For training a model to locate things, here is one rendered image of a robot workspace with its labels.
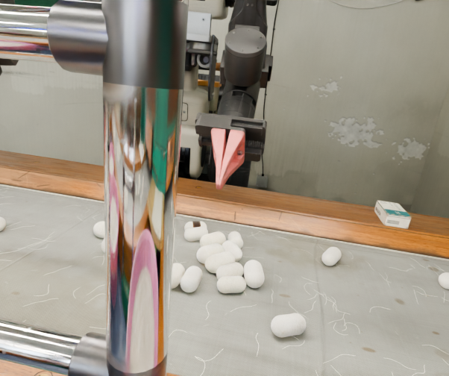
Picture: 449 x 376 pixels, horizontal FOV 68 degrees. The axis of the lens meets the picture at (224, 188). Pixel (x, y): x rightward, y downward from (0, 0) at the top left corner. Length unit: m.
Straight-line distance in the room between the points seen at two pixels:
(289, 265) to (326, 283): 0.05
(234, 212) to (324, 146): 2.00
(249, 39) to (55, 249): 0.37
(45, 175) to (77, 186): 0.06
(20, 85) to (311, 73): 2.05
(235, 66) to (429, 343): 0.39
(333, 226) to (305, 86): 1.93
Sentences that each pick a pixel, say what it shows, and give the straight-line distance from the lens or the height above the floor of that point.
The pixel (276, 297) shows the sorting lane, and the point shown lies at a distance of 0.37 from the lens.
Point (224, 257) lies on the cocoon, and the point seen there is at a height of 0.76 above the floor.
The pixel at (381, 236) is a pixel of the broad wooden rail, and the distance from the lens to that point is 0.55.
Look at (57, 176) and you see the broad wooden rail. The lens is 0.64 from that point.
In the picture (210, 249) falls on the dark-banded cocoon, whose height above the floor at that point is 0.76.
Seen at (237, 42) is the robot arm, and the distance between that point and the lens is 0.50.
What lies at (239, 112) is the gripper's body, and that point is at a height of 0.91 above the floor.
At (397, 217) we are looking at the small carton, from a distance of 0.56.
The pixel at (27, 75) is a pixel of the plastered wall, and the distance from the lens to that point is 2.87.
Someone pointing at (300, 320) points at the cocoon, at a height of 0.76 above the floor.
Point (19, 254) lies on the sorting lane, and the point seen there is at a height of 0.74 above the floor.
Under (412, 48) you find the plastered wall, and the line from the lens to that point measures 2.60.
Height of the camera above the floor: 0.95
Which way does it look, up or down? 19 degrees down
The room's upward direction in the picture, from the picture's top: 6 degrees clockwise
